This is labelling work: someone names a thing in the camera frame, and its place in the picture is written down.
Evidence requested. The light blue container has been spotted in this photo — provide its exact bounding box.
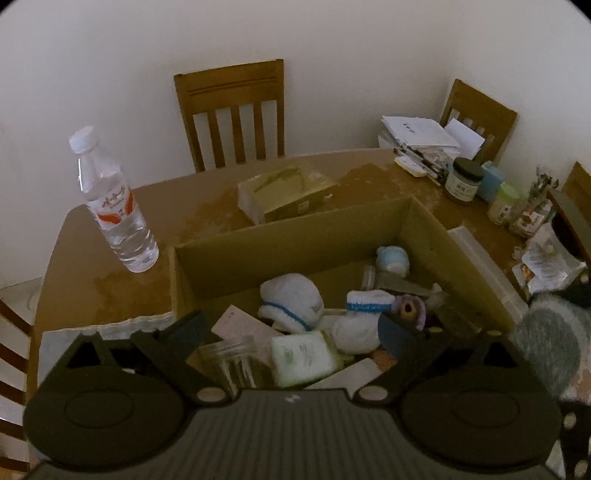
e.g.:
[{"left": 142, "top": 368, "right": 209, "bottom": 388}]
[{"left": 477, "top": 161, "right": 509, "bottom": 204}]

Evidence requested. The clear water bottle red label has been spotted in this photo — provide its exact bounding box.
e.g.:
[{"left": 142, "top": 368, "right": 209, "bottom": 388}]
[{"left": 69, "top": 126, "right": 160, "bottom": 274}]

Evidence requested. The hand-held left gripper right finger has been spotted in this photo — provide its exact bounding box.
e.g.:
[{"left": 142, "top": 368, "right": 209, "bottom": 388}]
[{"left": 353, "top": 314, "right": 532, "bottom": 409}]

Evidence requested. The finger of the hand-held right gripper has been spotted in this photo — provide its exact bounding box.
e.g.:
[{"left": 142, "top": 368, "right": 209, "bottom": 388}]
[
  {"left": 566, "top": 275, "right": 591, "bottom": 304},
  {"left": 558, "top": 398, "right": 591, "bottom": 480}
]

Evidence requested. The blue white sheep toy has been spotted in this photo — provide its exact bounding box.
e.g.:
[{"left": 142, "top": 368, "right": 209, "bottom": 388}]
[{"left": 374, "top": 246, "right": 411, "bottom": 278}]

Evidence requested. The stack of white papers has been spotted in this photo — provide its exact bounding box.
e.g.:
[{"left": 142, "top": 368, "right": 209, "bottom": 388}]
[{"left": 378, "top": 115, "right": 487, "bottom": 162}]

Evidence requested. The green grey checked towel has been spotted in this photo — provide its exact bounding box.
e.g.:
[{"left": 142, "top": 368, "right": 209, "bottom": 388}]
[{"left": 39, "top": 225, "right": 530, "bottom": 371}]

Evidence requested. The jar holding pens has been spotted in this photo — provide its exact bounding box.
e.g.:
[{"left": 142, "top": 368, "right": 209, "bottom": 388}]
[{"left": 509, "top": 165, "right": 561, "bottom": 239}]

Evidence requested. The clear plastic jar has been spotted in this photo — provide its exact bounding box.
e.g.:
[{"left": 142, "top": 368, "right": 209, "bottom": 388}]
[{"left": 198, "top": 335, "right": 273, "bottom": 400}]

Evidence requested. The dark lidded jar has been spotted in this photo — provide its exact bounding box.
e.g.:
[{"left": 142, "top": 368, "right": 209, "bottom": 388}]
[{"left": 444, "top": 157, "right": 487, "bottom": 204}]

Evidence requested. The green lidded jar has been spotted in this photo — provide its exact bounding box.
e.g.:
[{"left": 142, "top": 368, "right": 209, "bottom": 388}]
[{"left": 488, "top": 182, "right": 522, "bottom": 226}]

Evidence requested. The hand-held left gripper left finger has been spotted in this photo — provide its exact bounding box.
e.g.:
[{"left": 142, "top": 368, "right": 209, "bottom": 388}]
[{"left": 60, "top": 310, "right": 232, "bottom": 407}]

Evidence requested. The small white green box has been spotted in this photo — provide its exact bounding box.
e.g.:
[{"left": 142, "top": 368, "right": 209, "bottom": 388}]
[{"left": 270, "top": 331, "right": 345, "bottom": 388}]

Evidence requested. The purple tape roll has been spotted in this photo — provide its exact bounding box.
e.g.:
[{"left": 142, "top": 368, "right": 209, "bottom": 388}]
[{"left": 392, "top": 295, "right": 430, "bottom": 331}]

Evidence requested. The white sock blue stripe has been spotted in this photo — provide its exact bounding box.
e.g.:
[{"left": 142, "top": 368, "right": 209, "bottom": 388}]
[
  {"left": 258, "top": 272, "right": 326, "bottom": 333},
  {"left": 332, "top": 289, "right": 396, "bottom": 354}
]

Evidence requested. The small open cardboard box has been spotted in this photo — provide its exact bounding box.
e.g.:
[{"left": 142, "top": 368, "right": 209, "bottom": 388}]
[{"left": 237, "top": 165, "right": 339, "bottom": 226}]

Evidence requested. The wooden chair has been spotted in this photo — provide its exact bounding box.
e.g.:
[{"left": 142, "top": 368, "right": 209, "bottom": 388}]
[
  {"left": 0, "top": 299, "right": 36, "bottom": 472},
  {"left": 438, "top": 78, "right": 519, "bottom": 163},
  {"left": 561, "top": 161, "right": 591, "bottom": 206},
  {"left": 174, "top": 59, "right": 286, "bottom": 173}
]

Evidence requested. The large cardboard box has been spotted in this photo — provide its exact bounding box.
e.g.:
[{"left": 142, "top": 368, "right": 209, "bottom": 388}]
[{"left": 168, "top": 196, "right": 530, "bottom": 385}]

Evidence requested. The pink box dark label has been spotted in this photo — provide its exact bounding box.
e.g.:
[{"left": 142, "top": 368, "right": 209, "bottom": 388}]
[{"left": 211, "top": 304, "right": 273, "bottom": 346}]

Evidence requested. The grey knitted sock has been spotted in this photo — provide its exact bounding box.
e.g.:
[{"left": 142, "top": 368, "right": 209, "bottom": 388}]
[{"left": 510, "top": 290, "right": 591, "bottom": 399}]

